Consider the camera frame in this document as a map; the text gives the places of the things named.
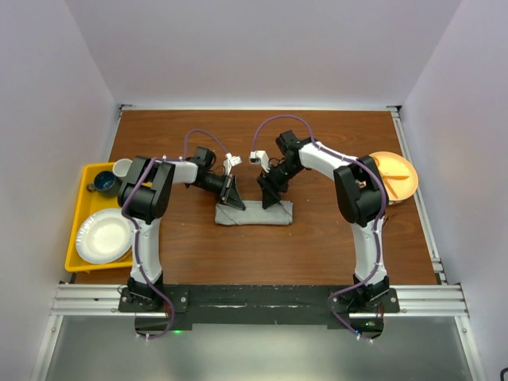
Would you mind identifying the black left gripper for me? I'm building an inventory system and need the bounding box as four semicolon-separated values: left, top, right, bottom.
194;173;244;211

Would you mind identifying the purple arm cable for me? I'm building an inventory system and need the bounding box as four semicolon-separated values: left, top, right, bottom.
252;114;388;338
121;129;235;338

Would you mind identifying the dark blue ceramic cup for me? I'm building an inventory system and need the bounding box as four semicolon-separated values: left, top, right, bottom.
86;171;121;198

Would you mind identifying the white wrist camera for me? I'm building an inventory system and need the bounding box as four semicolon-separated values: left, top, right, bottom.
223;152;242;175
248;150;271;173

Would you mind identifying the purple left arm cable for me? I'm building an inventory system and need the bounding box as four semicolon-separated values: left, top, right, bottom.
121;129;235;338

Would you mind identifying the aluminium front frame rail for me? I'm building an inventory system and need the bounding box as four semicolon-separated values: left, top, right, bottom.
50;284;469;318

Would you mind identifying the orange divided plate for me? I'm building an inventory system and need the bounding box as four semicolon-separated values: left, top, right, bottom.
371;152;419;205

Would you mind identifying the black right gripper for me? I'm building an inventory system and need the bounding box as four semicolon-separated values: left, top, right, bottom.
256;161;303;210

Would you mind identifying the white ceramic plate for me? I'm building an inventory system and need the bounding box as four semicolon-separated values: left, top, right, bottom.
75;208;132;264

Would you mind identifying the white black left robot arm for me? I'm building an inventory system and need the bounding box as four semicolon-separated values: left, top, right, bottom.
117;147;246;311

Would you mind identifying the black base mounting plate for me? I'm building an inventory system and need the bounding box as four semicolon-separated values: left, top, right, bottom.
117;283;399;333

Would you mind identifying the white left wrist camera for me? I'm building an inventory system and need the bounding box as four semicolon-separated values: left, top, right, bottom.
223;152;242;175

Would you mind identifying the aluminium right frame rail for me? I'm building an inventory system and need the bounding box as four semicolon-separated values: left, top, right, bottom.
387;106;448;285

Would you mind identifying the aluminium frame rail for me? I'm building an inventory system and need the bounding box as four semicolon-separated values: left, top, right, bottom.
50;284;469;318
387;106;448;285

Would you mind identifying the yellow plastic tray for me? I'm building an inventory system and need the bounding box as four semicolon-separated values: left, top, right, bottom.
64;162;133;272

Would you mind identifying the grey cloth napkin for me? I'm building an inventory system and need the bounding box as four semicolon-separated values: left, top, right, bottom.
214;201;294;226

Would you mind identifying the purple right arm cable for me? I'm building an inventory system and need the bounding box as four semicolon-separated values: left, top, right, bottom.
252;114;388;338

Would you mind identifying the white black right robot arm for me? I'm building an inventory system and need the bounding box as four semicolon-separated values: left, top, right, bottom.
249;130;390;312

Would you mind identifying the grey ceramic mug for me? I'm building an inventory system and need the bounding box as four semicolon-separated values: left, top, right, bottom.
112;158;132;179

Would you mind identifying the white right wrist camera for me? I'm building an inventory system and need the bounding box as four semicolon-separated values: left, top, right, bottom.
248;150;271;173

